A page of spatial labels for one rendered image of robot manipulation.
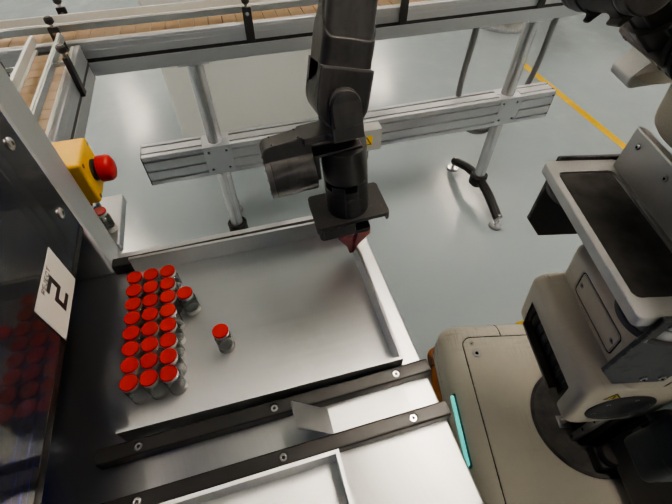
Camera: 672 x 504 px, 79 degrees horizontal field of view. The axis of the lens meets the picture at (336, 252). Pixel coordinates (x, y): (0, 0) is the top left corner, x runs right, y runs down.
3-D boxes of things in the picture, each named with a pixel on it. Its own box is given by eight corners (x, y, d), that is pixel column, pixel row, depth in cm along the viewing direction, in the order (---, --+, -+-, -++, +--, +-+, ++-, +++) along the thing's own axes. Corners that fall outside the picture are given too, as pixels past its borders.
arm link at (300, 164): (361, 86, 41) (339, 70, 48) (250, 110, 40) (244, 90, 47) (371, 190, 48) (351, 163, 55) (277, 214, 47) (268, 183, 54)
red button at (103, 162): (93, 189, 62) (80, 168, 59) (95, 172, 64) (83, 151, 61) (119, 184, 63) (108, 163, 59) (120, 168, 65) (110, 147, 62)
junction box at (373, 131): (350, 154, 152) (351, 133, 145) (346, 146, 155) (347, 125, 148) (380, 149, 154) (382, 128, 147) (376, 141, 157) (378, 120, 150)
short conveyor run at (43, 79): (70, 272, 68) (12, 204, 56) (-34, 294, 66) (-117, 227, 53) (102, 78, 110) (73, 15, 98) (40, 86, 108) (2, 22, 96)
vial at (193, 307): (186, 318, 58) (176, 300, 55) (185, 305, 60) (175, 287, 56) (201, 314, 59) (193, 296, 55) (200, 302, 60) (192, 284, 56)
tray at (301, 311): (128, 442, 48) (115, 433, 45) (137, 271, 64) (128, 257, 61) (400, 370, 53) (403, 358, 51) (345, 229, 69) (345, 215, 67)
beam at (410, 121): (152, 186, 144) (139, 158, 135) (152, 172, 149) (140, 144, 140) (545, 117, 172) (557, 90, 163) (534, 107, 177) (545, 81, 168)
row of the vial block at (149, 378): (151, 402, 50) (137, 388, 47) (153, 287, 62) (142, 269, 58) (170, 398, 51) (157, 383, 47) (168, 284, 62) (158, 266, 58)
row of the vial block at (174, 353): (170, 398, 51) (158, 383, 47) (169, 284, 62) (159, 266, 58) (188, 393, 51) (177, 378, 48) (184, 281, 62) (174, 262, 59)
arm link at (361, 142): (373, 142, 46) (358, 116, 50) (315, 156, 45) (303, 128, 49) (373, 188, 52) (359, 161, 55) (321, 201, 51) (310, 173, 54)
